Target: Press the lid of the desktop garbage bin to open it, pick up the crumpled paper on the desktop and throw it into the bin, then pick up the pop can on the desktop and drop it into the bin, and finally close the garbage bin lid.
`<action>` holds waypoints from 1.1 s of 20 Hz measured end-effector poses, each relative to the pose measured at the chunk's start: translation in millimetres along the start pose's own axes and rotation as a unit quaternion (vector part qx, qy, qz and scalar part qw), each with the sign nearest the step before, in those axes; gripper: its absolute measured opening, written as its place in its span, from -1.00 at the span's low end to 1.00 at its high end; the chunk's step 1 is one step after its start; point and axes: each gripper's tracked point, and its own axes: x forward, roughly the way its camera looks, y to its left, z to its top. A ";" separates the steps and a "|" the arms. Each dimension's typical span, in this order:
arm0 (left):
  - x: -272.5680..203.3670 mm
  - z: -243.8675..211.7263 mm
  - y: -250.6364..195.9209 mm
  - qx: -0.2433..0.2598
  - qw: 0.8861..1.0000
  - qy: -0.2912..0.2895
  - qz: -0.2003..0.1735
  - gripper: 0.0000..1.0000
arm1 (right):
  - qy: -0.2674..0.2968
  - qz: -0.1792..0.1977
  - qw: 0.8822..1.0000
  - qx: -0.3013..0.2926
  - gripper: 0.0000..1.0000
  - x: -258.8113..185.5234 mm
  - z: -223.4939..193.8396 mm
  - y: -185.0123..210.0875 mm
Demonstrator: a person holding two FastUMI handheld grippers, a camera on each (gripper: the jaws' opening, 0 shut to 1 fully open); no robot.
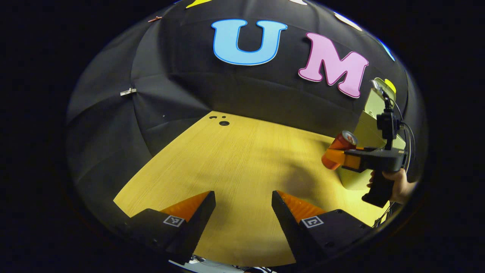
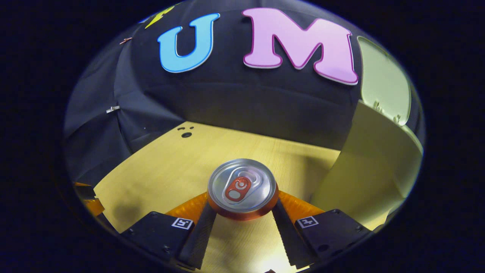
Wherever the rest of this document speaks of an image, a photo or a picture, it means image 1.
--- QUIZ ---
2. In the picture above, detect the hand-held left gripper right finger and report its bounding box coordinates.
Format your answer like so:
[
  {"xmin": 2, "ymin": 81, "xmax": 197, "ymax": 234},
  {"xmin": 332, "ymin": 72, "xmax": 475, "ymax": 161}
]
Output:
[{"xmin": 271, "ymin": 190, "xmax": 374, "ymax": 268}]

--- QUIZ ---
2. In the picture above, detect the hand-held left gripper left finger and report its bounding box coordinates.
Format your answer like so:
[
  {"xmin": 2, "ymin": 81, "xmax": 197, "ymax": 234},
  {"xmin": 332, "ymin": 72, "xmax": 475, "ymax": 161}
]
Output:
[{"xmin": 125, "ymin": 190, "xmax": 216, "ymax": 265}]

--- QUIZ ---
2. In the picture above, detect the red pop can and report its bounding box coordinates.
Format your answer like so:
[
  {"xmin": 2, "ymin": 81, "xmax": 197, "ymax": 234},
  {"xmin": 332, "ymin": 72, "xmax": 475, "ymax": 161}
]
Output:
[{"xmin": 321, "ymin": 130, "xmax": 358, "ymax": 170}]

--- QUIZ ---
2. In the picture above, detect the green desktop garbage bin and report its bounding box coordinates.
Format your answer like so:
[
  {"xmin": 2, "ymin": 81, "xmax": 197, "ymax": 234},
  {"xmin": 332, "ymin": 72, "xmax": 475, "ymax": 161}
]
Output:
[{"xmin": 338, "ymin": 78, "xmax": 408, "ymax": 191}]

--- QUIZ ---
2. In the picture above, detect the wooden desktop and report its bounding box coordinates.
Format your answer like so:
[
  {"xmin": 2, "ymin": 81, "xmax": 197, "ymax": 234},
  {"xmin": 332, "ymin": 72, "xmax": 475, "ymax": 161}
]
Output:
[{"xmin": 113, "ymin": 111, "xmax": 391, "ymax": 267}]

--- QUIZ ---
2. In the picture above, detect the black backdrop cloth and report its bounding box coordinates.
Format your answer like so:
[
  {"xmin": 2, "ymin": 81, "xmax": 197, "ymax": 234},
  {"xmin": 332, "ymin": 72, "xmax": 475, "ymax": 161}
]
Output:
[{"xmin": 65, "ymin": 0, "xmax": 429, "ymax": 243}]

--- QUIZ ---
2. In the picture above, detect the black cable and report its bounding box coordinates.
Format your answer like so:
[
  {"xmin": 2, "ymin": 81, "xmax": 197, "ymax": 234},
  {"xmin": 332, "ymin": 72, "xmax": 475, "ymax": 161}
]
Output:
[
  {"xmin": 392, "ymin": 100, "xmax": 416, "ymax": 171},
  {"xmin": 373, "ymin": 203, "xmax": 393, "ymax": 228}
]

